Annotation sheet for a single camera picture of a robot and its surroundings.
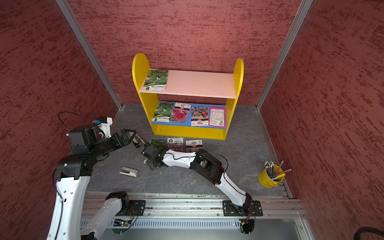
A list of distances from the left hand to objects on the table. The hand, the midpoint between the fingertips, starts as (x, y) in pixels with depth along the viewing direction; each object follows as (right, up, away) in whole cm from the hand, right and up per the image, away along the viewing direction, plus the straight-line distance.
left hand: (129, 138), depth 67 cm
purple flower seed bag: (+17, -8, +31) cm, 36 cm away
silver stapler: (-8, -22, +17) cm, 29 cm away
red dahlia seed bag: (+20, +14, +31) cm, 39 cm away
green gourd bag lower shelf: (+9, +13, +30) cm, 34 cm away
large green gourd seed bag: (+6, -8, +30) cm, 32 cm away
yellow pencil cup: (+67, -23, +8) cm, 72 cm away
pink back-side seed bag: (+44, +11, +28) cm, 53 cm away
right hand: (+6, -18, +24) cm, 31 cm away
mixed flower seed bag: (+33, +11, +28) cm, 45 cm away
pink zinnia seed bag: (+29, -9, +31) cm, 43 cm away
